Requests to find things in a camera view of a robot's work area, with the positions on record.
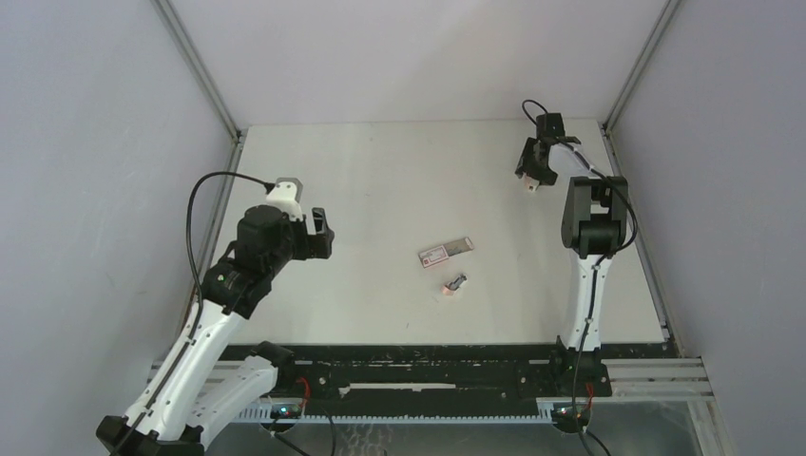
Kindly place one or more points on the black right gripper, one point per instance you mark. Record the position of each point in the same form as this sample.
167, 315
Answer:
547, 178

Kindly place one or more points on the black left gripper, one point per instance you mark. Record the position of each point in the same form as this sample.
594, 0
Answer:
318, 246

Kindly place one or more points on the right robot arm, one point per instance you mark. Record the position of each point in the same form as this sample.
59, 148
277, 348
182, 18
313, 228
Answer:
598, 222

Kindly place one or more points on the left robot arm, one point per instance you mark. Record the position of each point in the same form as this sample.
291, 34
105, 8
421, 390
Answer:
173, 416

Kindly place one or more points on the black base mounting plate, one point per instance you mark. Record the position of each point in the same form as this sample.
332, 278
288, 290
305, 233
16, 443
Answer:
566, 372

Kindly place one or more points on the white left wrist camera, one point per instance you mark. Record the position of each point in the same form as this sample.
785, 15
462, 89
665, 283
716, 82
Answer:
286, 196

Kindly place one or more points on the white slotted cable duct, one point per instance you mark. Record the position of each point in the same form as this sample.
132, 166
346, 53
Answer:
292, 413

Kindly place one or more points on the aluminium front extrusion rail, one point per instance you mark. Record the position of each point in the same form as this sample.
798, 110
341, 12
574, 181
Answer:
626, 381

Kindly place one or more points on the aluminium left frame rail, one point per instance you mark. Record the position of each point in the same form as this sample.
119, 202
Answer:
196, 138

